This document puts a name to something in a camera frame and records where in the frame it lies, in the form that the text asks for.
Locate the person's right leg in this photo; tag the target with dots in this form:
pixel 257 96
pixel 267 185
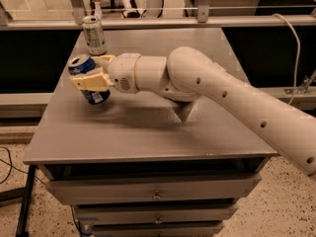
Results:
pixel 97 0

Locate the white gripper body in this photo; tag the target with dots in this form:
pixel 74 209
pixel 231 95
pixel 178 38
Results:
pixel 122 72

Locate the grey metal railing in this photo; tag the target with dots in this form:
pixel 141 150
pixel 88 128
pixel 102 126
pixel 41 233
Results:
pixel 69 14

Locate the blue pepsi can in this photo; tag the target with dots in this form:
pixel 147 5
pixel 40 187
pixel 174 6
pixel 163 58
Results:
pixel 80 65

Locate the black metal stand leg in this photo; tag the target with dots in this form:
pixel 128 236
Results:
pixel 24 211

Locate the silver white soda can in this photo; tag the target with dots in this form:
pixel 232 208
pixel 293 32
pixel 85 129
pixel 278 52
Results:
pixel 94 35

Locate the grey drawer cabinet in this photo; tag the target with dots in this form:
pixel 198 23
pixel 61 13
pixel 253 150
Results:
pixel 141 136

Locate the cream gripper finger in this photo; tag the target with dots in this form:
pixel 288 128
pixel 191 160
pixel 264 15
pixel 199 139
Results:
pixel 95 80
pixel 103 61

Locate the top grey drawer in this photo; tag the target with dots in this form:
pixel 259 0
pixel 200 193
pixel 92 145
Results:
pixel 153 189

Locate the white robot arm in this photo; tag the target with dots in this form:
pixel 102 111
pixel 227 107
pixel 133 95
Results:
pixel 187 74

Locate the bottom grey drawer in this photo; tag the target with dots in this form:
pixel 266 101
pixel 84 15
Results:
pixel 171 229

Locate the middle grey drawer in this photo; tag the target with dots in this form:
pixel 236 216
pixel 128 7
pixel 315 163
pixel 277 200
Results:
pixel 157 213

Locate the grey drawer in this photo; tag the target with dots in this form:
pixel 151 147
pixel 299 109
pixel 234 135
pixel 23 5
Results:
pixel 153 189
pixel 171 229
pixel 157 213

